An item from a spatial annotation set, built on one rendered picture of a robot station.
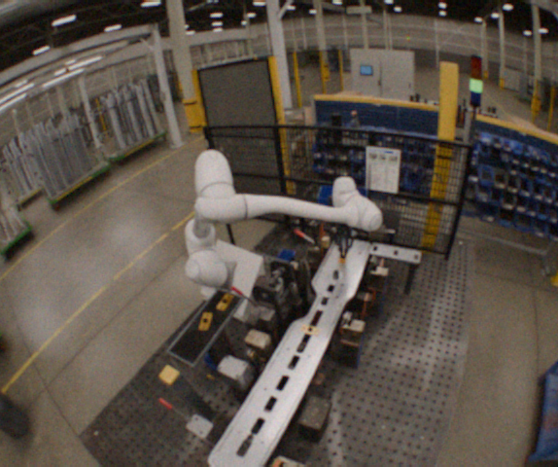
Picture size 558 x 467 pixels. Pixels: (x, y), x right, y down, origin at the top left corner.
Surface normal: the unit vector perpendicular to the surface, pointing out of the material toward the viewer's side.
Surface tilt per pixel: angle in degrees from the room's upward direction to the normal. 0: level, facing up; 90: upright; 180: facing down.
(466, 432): 0
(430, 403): 0
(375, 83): 90
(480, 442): 0
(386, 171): 90
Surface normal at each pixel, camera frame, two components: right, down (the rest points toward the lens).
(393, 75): -0.51, 0.56
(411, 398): -0.12, -0.80
